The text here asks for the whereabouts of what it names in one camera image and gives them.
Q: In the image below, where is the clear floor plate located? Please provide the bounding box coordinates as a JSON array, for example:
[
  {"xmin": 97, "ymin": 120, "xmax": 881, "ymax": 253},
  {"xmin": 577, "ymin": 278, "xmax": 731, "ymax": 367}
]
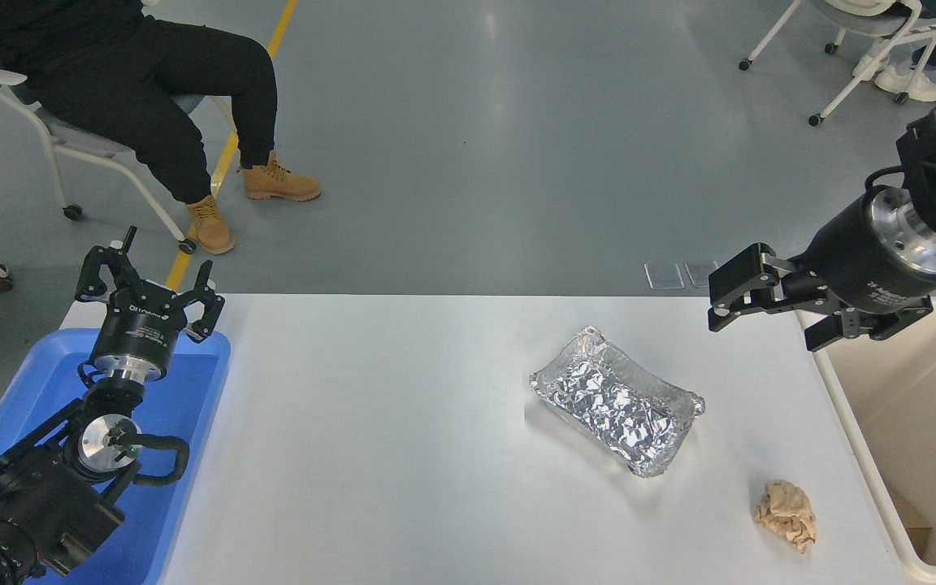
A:
[
  {"xmin": 684, "ymin": 260, "xmax": 727, "ymax": 288},
  {"xmin": 644, "ymin": 262, "xmax": 686, "ymax": 291}
]

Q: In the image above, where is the white frame chair on castors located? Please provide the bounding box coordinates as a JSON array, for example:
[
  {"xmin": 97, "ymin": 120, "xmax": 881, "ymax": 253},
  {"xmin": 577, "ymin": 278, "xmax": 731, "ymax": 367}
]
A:
[{"xmin": 739, "ymin": 0, "xmax": 936, "ymax": 128}]

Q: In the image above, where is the white frame chair grey seat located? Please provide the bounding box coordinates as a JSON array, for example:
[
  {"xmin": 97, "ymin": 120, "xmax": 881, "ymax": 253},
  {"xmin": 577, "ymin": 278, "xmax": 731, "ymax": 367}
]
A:
[{"xmin": 0, "ymin": 65, "xmax": 238, "ymax": 254}]

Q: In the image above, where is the person with white shoes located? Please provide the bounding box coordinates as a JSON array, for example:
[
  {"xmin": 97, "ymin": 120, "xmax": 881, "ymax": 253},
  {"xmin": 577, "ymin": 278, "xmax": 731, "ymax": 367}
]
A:
[{"xmin": 852, "ymin": 0, "xmax": 936, "ymax": 103}]

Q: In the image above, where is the large pale bin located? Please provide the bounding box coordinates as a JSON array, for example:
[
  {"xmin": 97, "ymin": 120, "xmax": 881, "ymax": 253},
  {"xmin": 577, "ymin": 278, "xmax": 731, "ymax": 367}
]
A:
[{"xmin": 797, "ymin": 297, "xmax": 936, "ymax": 585}]

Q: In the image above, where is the silver foil tray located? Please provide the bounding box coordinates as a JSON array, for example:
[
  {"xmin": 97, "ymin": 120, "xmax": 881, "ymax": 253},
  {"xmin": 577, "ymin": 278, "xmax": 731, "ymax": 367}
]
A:
[{"xmin": 529, "ymin": 326, "xmax": 706, "ymax": 479}]

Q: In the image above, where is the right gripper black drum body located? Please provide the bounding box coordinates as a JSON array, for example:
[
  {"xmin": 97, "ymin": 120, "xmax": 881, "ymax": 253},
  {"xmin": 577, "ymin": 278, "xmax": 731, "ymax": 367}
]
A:
[{"xmin": 793, "ymin": 193, "xmax": 936, "ymax": 315}]

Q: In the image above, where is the seated person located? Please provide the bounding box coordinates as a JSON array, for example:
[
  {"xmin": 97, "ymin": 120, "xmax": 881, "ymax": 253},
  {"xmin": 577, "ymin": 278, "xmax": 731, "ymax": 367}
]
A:
[{"xmin": 0, "ymin": 0, "xmax": 323, "ymax": 255}]

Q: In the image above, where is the blue plastic tray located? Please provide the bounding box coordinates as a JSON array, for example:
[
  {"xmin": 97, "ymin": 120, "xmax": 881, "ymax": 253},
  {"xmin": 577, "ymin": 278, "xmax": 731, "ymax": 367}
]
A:
[{"xmin": 0, "ymin": 328, "xmax": 232, "ymax": 585}]

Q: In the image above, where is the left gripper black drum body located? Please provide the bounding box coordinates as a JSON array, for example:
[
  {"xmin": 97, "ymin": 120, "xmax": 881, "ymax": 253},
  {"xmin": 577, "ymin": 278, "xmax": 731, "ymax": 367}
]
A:
[{"xmin": 91, "ymin": 284, "xmax": 191, "ymax": 368}]

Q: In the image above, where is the crumpled tan paper ball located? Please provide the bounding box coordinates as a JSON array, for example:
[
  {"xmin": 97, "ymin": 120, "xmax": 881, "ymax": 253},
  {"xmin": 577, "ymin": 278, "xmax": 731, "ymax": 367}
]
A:
[{"xmin": 752, "ymin": 479, "xmax": 817, "ymax": 555}]

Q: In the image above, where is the brown cardboard piece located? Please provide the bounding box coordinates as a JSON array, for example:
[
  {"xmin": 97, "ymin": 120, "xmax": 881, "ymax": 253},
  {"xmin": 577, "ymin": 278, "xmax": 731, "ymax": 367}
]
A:
[{"xmin": 889, "ymin": 486, "xmax": 934, "ymax": 552}]

